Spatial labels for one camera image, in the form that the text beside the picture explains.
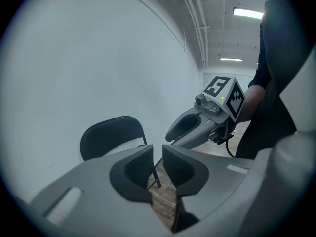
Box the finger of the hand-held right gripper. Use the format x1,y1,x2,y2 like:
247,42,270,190
165,107,213,142
172,122,218,148

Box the right hand-held gripper cable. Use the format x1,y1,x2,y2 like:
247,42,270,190
223,132,237,158

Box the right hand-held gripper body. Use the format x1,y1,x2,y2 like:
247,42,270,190
194,76,246,145

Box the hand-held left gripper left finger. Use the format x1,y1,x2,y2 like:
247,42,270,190
29,144,172,237

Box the person's right forearm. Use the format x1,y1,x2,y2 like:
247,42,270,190
237,84,266,123

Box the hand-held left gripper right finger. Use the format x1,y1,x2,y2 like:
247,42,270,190
162,144,255,233

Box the black folding chair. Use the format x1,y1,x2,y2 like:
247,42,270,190
79,116,162,190

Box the white ceiling pipes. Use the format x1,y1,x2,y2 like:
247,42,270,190
177,0,211,69

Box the person's black clothing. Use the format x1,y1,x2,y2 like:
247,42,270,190
234,0,316,160

